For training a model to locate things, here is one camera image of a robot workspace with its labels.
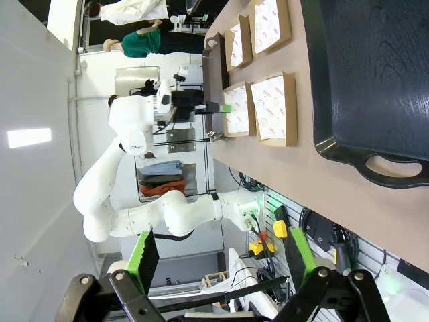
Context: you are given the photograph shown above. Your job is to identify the folded orange cloth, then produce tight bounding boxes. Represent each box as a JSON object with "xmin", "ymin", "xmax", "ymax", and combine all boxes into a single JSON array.
[{"xmin": 139, "ymin": 180, "xmax": 188, "ymax": 199}]

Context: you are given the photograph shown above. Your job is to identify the steel cabinet panel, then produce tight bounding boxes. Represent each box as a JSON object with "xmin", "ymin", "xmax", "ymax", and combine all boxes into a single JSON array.
[{"xmin": 115, "ymin": 64, "xmax": 160, "ymax": 99}]

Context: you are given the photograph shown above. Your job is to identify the yellow black hand controller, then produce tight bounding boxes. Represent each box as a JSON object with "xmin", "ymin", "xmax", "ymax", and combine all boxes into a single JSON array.
[{"xmin": 272, "ymin": 205, "xmax": 290, "ymax": 240}]

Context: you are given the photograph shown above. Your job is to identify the folded blue jeans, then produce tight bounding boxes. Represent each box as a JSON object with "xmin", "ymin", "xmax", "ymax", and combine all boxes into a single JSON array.
[{"xmin": 138, "ymin": 160, "xmax": 184, "ymax": 178}]

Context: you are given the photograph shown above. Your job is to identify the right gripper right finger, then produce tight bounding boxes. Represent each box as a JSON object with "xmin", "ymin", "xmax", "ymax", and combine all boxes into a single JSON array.
[{"xmin": 273, "ymin": 226, "xmax": 393, "ymax": 322}]

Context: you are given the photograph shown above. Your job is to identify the grey enabling handle device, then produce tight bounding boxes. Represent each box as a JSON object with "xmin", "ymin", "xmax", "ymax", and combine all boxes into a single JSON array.
[{"xmin": 330, "ymin": 227, "xmax": 353, "ymax": 275}]

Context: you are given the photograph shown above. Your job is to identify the white printed paper liner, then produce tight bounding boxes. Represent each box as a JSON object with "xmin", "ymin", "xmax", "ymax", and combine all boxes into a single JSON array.
[
  {"xmin": 229, "ymin": 23, "xmax": 244, "ymax": 68},
  {"xmin": 253, "ymin": 0, "xmax": 282, "ymax": 54},
  {"xmin": 223, "ymin": 85, "xmax": 250, "ymax": 135},
  {"xmin": 251, "ymin": 76, "xmax": 286, "ymax": 142}
]

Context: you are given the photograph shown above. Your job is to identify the black power adapter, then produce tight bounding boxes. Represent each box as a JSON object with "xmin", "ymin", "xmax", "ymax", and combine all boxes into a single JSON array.
[{"xmin": 306, "ymin": 207, "xmax": 335, "ymax": 252}]

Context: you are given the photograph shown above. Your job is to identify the black wire shelf rack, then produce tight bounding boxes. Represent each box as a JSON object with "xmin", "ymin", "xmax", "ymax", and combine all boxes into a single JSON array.
[{"xmin": 133, "ymin": 122, "xmax": 215, "ymax": 204}]

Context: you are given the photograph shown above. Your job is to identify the grey slatted panel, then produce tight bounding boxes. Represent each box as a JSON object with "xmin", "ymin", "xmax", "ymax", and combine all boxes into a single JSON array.
[{"xmin": 246, "ymin": 186, "xmax": 405, "ymax": 303}]

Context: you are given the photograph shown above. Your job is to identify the black handled serving tray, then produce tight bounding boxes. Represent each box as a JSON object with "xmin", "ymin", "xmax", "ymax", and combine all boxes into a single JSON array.
[{"xmin": 300, "ymin": 0, "xmax": 429, "ymax": 189}]

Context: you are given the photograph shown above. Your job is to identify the brown cardboard donut box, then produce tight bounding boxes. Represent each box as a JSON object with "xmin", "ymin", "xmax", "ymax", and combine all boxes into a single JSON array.
[
  {"xmin": 247, "ymin": 0, "xmax": 293, "ymax": 57},
  {"xmin": 223, "ymin": 14, "xmax": 253, "ymax": 72}
]

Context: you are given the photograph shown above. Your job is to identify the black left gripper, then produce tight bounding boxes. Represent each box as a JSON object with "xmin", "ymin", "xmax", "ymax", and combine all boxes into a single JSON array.
[{"xmin": 170, "ymin": 89, "xmax": 233, "ymax": 123}]

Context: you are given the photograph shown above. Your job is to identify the person in beige sweater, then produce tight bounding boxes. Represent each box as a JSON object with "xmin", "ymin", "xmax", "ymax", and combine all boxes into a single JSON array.
[{"xmin": 83, "ymin": 0, "xmax": 170, "ymax": 26}]

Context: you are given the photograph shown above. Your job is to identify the person in green shirt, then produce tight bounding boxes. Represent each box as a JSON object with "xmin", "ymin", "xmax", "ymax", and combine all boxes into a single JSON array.
[{"xmin": 103, "ymin": 28, "xmax": 209, "ymax": 59}]

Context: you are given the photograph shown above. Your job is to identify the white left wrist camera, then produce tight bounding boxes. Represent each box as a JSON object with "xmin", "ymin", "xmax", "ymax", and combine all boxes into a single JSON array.
[{"xmin": 156, "ymin": 79, "xmax": 174, "ymax": 115}]

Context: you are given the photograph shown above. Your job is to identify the yellow emergency stop button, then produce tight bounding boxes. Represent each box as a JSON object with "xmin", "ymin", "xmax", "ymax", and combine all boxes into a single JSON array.
[{"xmin": 247, "ymin": 239, "xmax": 276, "ymax": 260}]

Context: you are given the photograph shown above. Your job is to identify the chocolate donut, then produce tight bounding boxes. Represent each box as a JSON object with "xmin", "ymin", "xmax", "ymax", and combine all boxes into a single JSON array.
[{"xmin": 222, "ymin": 80, "xmax": 258, "ymax": 138}]

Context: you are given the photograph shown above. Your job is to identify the rectangular ceiling light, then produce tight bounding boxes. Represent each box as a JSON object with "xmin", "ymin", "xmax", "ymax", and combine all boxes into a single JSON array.
[{"xmin": 7, "ymin": 127, "xmax": 53, "ymax": 150}]

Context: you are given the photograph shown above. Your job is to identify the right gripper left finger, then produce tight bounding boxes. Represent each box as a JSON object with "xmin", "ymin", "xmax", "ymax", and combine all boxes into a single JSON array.
[{"xmin": 58, "ymin": 229, "xmax": 168, "ymax": 322}]

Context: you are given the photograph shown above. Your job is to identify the small wooden crate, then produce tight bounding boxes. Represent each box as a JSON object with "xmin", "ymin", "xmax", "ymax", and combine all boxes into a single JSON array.
[{"xmin": 203, "ymin": 271, "xmax": 228, "ymax": 290}]

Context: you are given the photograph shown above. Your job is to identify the brown handled serving tray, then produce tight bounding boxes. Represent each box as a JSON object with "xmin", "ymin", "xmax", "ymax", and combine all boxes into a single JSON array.
[{"xmin": 202, "ymin": 32, "xmax": 231, "ymax": 142}]

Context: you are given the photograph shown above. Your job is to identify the red donut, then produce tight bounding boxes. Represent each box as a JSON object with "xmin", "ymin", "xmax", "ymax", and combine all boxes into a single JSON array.
[{"xmin": 250, "ymin": 71, "xmax": 299, "ymax": 148}]

